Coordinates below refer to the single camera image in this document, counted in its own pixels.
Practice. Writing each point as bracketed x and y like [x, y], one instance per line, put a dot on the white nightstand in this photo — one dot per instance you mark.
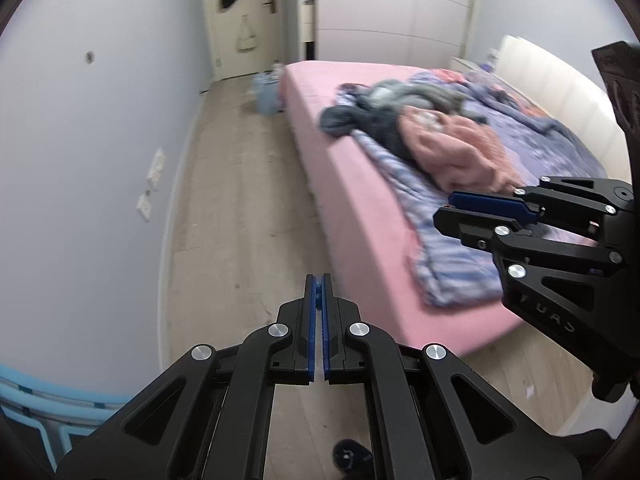
[465, 63]

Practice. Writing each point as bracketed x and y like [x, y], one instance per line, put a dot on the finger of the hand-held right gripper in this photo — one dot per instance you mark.
[490, 205]
[475, 227]

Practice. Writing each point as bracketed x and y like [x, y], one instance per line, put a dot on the white wardrobe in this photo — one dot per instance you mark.
[390, 10]

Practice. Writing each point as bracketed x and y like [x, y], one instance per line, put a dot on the light blue padded frame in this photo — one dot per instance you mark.
[30, 385]

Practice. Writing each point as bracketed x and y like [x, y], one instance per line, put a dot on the pink bed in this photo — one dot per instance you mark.
[350, 200]

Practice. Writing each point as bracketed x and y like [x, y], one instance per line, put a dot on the white hanging bag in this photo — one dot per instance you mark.
[245, 42]

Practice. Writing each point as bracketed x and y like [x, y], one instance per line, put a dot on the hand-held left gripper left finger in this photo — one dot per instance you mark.
[312, 320]

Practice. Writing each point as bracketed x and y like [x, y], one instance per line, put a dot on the dark grey knit garment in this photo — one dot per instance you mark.
[370, 125]

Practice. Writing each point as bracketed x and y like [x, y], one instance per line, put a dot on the light blue bin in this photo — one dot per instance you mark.
[267, 97]

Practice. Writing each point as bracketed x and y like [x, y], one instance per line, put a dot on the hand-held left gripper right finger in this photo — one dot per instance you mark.
[327, 340]

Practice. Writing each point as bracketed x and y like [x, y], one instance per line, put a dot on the cream door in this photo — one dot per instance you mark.
[260, 60]

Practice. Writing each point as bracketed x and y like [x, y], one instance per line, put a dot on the black round object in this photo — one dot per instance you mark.
[350, 457]

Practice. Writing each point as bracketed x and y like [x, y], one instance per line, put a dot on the pink fluffy garment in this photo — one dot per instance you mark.
[460, 155]

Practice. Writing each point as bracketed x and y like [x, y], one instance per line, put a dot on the grey green garment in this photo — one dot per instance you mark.
[425, 92]

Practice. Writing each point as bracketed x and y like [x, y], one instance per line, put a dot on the purple striped blanket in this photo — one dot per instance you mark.
[450, 280]

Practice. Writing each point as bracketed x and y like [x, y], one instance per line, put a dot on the white headboard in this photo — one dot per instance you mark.
[550, 90]

